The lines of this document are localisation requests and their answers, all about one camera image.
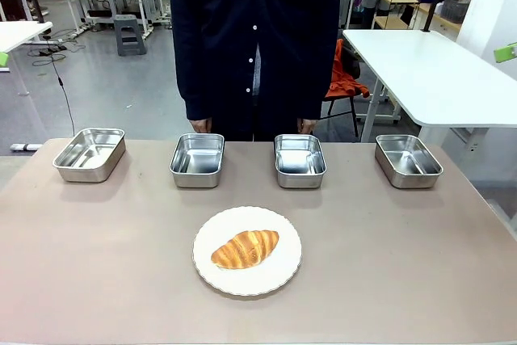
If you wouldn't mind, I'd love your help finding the person's left hand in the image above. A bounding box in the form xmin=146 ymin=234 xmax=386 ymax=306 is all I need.
xmin=296 ymin=117 xmax=318 ymax=136

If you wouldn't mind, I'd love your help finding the golden brown croissant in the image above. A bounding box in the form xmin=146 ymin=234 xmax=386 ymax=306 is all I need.
xmin=210 ymin=229 xmax=280 ymax=271

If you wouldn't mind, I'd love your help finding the chair with orange cloth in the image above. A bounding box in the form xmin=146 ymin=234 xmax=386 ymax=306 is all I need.
xmin=322 ymin=39 xmax=371 ymax=138

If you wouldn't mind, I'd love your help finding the rectangular stainless steel container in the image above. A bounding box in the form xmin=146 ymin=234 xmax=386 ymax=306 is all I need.
xmin=52 ymin=127 xmax=127 ymax=183
xmin=274 ymin=133 xmax=327 ymax=190
xmin=374 ymin=134 xmax=444 ymax=190
xmin=169 ymin=133 xmax=225 ymax=189

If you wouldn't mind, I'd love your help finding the person in navy cardigan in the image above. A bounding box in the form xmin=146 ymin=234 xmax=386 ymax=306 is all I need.
xmin=169 ymin=0 xmax=344 ymax=142

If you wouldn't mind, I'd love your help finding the grey plastic basket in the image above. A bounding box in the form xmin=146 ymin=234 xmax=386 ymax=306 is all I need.
xmin=441 ymin=0 xmax=472 ymax=25

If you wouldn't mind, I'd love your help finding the large white desk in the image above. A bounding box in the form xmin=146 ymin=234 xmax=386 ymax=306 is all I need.
xmin=342 ymin=28 xmax=517 ymax=143

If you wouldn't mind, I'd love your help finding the white scalloped plate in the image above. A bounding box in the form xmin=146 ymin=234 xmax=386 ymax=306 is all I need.
xmin=192 ymin=205 xmax=303 ymax=297

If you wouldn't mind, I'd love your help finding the person's right hand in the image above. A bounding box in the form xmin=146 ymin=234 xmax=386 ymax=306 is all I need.
xmin=190 ymin=117 xmax=213 ymax=135

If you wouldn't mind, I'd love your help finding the grey plastic step stool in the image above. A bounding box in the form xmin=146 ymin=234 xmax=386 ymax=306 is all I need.
xmin=113 ymin=14 xmax=147 ymax=57

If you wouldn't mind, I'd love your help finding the small white side table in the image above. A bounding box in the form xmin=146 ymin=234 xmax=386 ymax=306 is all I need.
xmin=0 ymin=20 xmax=54 ymax=97

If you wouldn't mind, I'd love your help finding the black cable on floor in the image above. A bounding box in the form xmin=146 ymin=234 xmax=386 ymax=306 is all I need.
xmin=27 ymin=28 xmax=88 ymax=137

